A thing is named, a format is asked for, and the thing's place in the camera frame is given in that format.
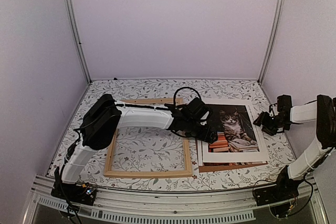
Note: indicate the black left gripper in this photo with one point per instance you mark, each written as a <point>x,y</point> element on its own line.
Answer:
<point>203,137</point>

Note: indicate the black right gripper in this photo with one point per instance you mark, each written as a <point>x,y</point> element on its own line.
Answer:
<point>262,119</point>

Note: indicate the cat photo white border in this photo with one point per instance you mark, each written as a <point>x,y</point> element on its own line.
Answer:
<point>238,139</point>

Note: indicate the light wooden picture frame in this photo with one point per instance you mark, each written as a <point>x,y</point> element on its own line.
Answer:
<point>147,152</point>

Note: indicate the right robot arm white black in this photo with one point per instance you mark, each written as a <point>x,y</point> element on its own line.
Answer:
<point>317,116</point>

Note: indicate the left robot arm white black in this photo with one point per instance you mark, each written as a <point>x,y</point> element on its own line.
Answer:
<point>107,115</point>

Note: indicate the floral patterned table cover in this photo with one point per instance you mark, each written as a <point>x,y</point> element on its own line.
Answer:
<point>279,150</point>

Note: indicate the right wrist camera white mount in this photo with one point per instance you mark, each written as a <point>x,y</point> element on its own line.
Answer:
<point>273,112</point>

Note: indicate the brown frame backing board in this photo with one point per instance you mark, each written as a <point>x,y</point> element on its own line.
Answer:
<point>205,169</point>

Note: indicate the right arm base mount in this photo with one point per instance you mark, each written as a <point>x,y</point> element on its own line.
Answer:
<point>284,188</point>

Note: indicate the front aluminium rail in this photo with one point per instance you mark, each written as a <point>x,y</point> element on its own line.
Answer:
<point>130,206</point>

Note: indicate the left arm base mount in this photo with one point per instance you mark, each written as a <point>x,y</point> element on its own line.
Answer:
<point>82,194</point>

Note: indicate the right aluminium corner post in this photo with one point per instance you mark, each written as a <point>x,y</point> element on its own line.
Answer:
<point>271,41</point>

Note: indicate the aluminium corner post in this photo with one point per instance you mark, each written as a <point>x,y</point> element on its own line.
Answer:
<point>77,40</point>
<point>271,41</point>

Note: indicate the left aluminium corner post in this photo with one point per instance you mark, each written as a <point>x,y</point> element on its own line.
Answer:
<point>77,40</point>

